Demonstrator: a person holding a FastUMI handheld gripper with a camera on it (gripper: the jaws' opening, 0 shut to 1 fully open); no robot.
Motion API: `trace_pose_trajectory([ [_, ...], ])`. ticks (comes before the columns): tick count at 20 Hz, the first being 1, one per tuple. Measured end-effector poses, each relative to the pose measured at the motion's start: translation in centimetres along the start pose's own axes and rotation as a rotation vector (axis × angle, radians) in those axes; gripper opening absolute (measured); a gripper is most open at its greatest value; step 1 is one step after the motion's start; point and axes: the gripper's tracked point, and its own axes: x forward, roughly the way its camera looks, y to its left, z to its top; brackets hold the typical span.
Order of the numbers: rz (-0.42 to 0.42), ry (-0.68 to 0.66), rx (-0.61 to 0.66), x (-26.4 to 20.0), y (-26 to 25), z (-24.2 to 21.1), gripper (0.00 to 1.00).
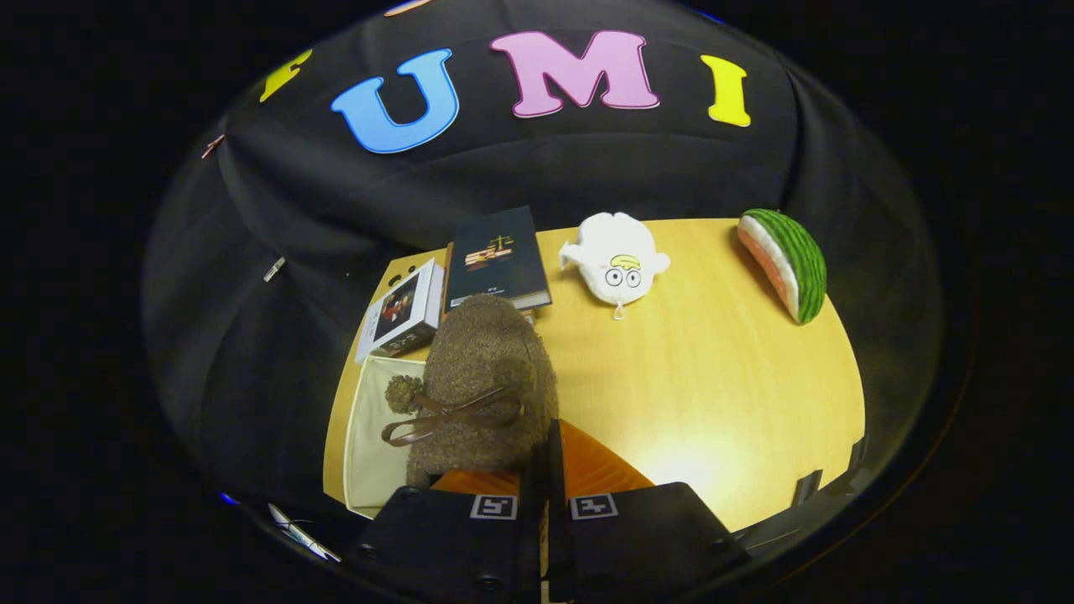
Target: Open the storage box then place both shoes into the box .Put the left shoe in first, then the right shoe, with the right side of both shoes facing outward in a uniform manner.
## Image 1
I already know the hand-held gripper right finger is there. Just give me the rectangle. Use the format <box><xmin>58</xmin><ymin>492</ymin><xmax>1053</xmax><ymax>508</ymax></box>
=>
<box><xmin>546</xmin><ymin>419</ymin><xmax>752</xmax><ymax>604</ymax></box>

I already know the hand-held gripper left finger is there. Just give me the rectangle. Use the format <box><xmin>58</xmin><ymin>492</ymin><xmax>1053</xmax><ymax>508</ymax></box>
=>
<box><xmin>352</xmin><ymin>457</ymin><xmax>547</xmax><ymax>604</ymax></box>

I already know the brown fuzzy slipper shoe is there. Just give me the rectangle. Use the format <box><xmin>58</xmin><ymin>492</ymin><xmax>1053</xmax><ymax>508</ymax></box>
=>
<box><xmin>381</xmin><ymin>293</ymin><xmax>560</xmax><ymax>492</ymax></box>

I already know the grey fabric storage box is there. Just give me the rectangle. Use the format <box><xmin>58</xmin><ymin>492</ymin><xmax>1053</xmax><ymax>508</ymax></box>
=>
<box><xmin>341</xmin><ymin>354</ymin><xmax>439</xmax><ymax>518</ymax></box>

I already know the white plush toy with eyes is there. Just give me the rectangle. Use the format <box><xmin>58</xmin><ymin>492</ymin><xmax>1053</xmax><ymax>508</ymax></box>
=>
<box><xmin>559</xmin><ymin>211</ymin><xmax>672</xmax><ymax>322</ymax></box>

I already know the dark blue hardcover book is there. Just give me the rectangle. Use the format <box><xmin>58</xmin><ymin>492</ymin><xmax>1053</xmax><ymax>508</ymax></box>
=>
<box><xmin>444</xmin><ymin>205</ymin><xmax>554</xmax><ymax>314</ymax></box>

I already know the black backdrop cloth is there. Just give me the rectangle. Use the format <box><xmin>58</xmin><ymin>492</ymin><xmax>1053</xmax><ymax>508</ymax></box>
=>
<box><xmin>141</xmin><ymin>0</ymin><xmax>949</xmax><ymax>504</ymax></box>

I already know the watermelon slice plush toy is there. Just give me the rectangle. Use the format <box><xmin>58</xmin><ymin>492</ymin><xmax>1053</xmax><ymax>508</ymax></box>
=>
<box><xmin>736</xmin><ymin>207</ymin><xmax>829</xmax><ymax>326</ymax></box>

